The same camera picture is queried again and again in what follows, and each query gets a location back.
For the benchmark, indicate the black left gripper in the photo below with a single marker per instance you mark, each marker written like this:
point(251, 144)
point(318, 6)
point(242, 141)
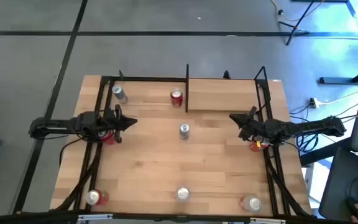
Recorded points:
point(109, 121)

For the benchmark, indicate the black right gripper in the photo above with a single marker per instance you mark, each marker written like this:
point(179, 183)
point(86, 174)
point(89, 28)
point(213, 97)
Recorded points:
point(255, 127)

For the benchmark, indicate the slim blue Red Bull can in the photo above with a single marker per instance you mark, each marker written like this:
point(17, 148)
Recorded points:
point(119, 92)

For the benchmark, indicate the red Coca-Cola can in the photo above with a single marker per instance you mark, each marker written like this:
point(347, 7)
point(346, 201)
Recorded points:
point(176, 98)

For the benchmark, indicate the silver can table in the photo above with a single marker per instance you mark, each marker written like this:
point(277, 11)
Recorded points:
point(184, 131)

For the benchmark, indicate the red Fanta strawberry can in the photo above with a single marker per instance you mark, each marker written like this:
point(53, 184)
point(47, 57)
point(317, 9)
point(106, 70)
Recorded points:
point(252, 203)

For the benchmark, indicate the pink white Spindrift can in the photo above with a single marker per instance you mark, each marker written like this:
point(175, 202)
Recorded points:
point(182, 193)

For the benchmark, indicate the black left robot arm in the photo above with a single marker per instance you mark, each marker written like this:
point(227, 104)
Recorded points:
point(57, 124)

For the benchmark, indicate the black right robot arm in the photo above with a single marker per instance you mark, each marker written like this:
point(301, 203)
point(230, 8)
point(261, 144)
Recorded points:
point(306, 127)

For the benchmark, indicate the black shelf divider panel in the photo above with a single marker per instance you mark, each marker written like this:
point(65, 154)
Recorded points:
point(187, 90)

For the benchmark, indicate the red soda can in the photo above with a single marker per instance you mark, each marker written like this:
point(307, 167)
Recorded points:
point(254, 147)
point(109, 139)
point(97, 197)

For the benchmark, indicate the small yellow tag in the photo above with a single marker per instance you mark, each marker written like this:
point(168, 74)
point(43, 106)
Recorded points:
point(258, 144)

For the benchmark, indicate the white power strip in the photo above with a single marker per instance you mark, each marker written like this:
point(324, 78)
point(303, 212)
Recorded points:
point(314, 102)

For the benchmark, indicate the black tripod stand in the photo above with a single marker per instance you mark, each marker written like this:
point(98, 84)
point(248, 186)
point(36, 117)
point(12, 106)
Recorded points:
point(297, 21)

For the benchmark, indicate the dark grey side table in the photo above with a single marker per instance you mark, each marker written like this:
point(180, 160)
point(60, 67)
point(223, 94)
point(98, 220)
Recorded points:
point(337, 186)

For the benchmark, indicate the black computer mouse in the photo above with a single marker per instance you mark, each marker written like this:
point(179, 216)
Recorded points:
point(353, 203)

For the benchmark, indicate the black metal table frame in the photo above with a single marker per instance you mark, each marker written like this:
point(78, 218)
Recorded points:
point(148, 79)

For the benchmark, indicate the silver metal bracket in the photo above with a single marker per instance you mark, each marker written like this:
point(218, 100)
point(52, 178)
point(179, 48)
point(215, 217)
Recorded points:
point(267, 221)
point(95, 217)

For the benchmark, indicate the black desk leg frame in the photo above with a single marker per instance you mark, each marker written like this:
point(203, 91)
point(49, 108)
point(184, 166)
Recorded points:
point(337, 80)

